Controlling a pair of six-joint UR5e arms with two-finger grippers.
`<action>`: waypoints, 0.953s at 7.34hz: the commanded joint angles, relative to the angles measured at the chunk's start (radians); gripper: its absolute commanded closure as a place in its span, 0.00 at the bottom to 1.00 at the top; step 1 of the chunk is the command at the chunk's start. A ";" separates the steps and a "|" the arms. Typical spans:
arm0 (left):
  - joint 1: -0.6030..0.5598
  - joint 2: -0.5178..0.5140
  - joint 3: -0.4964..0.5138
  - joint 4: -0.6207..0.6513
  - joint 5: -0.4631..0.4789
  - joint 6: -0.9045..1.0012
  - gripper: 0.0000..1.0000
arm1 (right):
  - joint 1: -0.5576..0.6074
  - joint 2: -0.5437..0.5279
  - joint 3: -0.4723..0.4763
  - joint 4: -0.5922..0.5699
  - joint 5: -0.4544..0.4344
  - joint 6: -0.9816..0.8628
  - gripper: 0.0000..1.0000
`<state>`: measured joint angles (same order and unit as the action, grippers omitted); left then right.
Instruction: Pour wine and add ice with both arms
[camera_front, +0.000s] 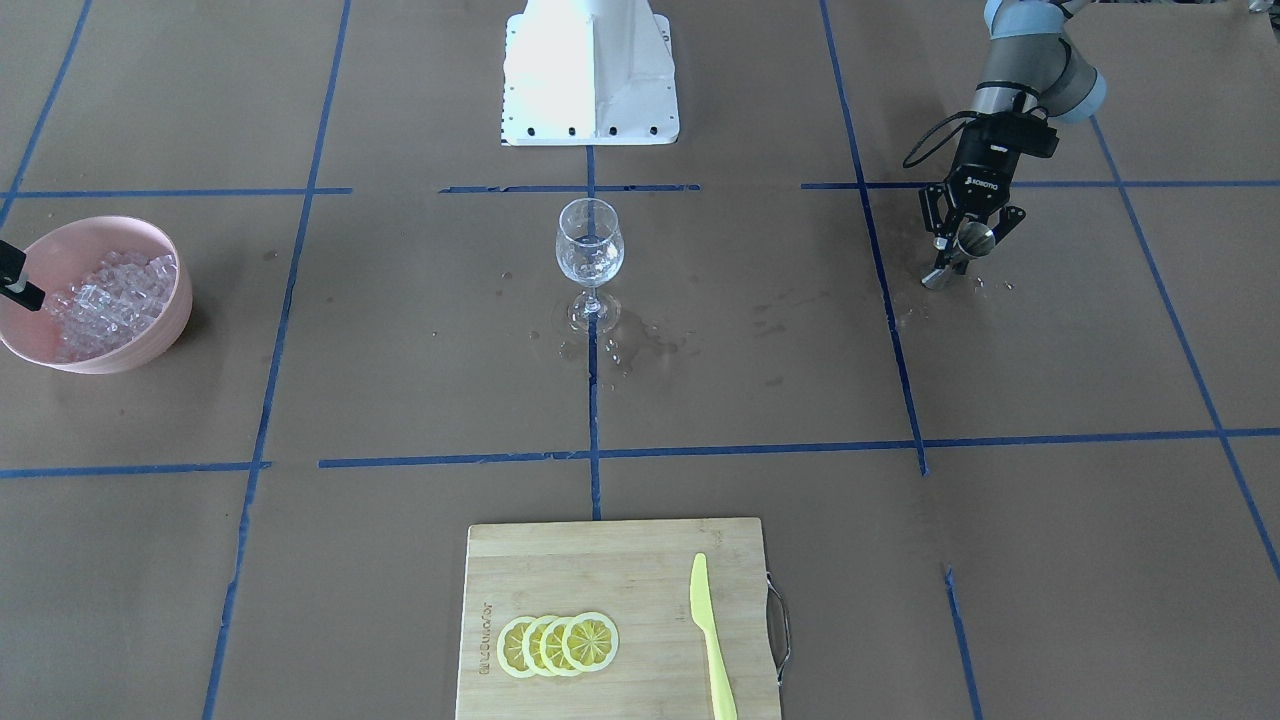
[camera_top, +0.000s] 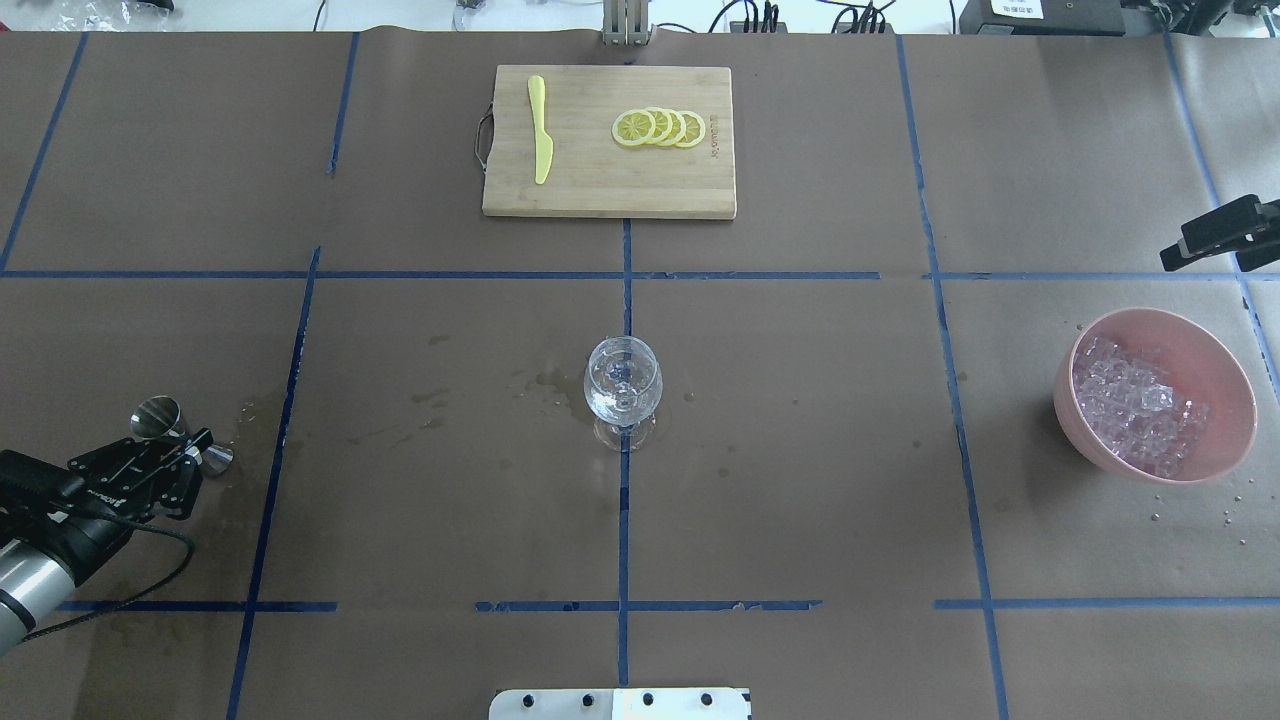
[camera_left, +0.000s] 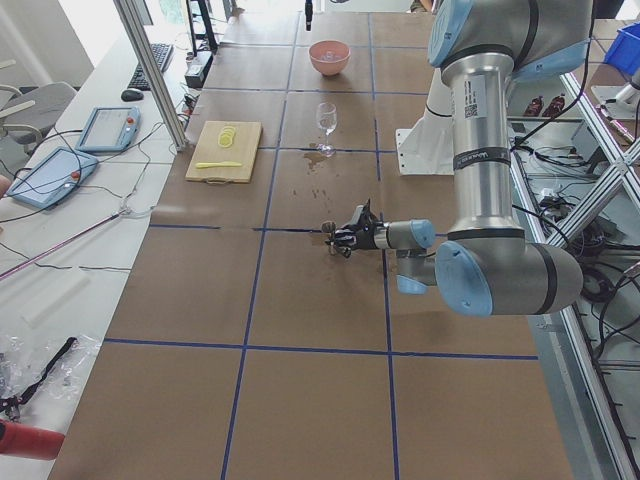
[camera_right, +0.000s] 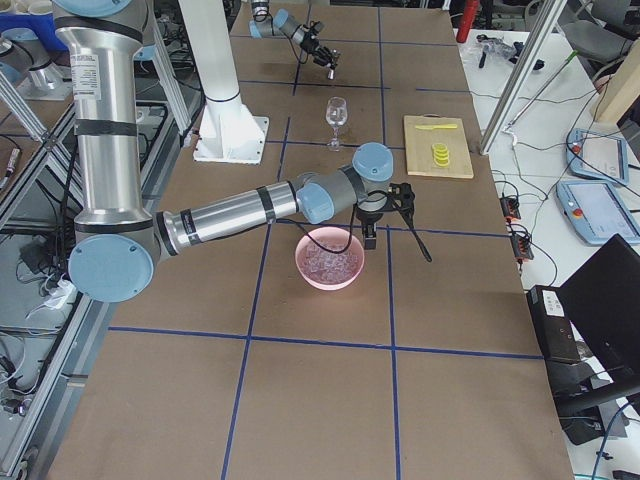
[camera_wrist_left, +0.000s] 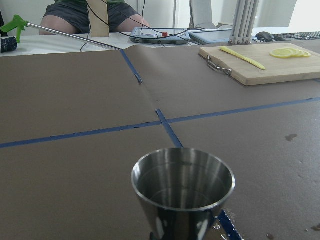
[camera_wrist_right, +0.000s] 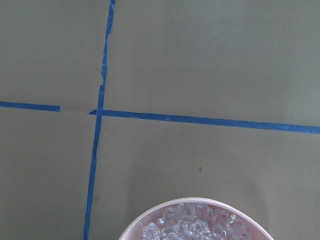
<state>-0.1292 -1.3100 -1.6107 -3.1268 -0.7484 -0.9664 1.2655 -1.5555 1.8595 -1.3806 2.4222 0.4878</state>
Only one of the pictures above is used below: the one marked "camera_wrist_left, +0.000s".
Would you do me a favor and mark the steel jigger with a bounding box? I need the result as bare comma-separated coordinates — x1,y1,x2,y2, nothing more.
131,148,236,240

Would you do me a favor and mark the grey teach pendant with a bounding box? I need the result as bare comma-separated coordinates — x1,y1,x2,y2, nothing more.
129,26,191,45

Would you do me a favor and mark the yellow plastic knife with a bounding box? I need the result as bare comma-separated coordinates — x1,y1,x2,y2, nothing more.
219,46,266,70

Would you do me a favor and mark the bamboo cutting board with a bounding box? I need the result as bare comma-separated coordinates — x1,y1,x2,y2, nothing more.
199,42,320,86

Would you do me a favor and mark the wooden block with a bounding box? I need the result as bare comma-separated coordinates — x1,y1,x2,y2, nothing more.
86,0,110,38

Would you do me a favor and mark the black computer mouse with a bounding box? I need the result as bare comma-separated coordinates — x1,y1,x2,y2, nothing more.
255,31,275,42

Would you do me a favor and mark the seated person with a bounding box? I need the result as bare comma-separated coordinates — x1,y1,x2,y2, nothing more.
40,0,151,34

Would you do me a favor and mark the lemon slice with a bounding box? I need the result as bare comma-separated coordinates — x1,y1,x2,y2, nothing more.
300,51,311,57
269,48,294,58
294,49,305,58
290,48,297,58

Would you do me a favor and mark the black keyboard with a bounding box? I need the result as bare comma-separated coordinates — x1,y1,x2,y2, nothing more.
273,31,320,42

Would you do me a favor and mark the metal cutting board handle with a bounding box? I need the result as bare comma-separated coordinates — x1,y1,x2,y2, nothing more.
206,55,232,76

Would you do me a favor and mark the aluminium camera post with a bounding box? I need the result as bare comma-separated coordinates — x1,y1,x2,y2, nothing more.
229,0,259,45

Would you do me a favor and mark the green handled reacher tool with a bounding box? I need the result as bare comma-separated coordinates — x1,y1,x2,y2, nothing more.
0,15,122,50

